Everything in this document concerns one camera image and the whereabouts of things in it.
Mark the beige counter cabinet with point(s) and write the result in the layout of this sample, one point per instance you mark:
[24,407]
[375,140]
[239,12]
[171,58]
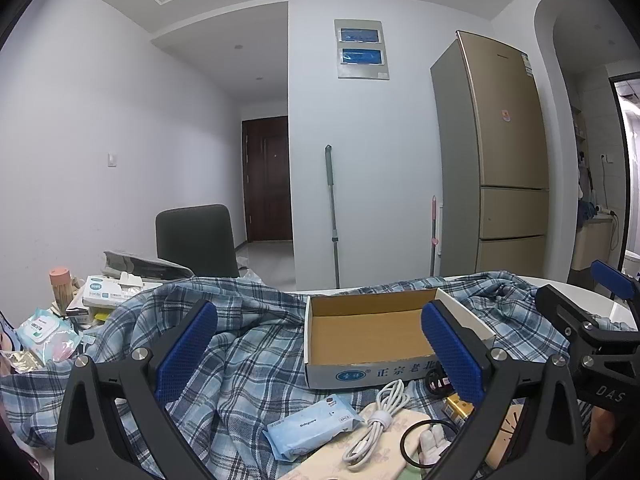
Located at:
[596,239]

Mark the open cardboard box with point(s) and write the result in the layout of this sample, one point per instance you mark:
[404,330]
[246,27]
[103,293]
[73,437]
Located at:
[367,340]

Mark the grey folded bag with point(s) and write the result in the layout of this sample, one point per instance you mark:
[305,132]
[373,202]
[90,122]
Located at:
[149,269]

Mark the blue plaid shirt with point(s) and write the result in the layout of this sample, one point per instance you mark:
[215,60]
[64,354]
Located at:
[252,372]

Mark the yellow blue cigarette pack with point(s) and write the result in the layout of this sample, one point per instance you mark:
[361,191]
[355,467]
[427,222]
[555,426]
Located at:
[457,410]

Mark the dark brown door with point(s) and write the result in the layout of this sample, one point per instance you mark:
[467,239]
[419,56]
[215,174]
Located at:
[266,179]

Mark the green leather wallet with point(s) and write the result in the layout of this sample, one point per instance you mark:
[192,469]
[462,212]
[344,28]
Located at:
[412,473]

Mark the blue white medicine box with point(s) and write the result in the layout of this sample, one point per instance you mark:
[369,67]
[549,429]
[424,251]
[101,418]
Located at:
[104,292]

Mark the green handled mop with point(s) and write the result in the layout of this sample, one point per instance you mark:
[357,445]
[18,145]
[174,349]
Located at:
[334,236]

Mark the right hand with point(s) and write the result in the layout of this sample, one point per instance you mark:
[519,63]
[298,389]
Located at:
[603,431]

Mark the white wall switch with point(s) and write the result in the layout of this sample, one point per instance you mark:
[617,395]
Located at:
[112,159]

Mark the black office chair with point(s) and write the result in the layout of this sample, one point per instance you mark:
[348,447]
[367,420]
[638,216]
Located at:
[199,238]

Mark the blue tissue pack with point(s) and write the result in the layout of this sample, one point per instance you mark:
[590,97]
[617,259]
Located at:
[307,430]

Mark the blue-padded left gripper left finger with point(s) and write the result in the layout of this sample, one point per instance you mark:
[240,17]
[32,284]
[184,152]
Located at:
[91,441]

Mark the white wall outlet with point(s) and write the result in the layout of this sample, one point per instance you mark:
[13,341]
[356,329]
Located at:
[606,159]

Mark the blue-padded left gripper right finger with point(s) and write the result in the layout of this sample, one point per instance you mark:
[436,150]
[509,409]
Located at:
[547,440]

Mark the pink lidded toothpick jar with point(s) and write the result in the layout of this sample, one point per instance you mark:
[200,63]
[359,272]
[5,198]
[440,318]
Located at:
[62,286]

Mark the wet wipes pack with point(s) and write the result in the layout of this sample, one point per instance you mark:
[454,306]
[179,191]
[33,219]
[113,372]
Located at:
[48,337]

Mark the gold three-door refrigerator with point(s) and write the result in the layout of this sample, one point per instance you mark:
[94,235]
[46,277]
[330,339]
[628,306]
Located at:
[495,176]

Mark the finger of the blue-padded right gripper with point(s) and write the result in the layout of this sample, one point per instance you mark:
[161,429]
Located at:
[573,323]
[618,283]

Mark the pink handled broom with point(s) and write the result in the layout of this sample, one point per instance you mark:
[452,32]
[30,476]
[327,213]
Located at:
[434,234]

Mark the grey electrical panel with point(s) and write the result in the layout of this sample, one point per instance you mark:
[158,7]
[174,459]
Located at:
[360,50]

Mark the white earbuds case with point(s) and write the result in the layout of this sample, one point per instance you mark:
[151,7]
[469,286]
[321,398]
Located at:
[432,443]

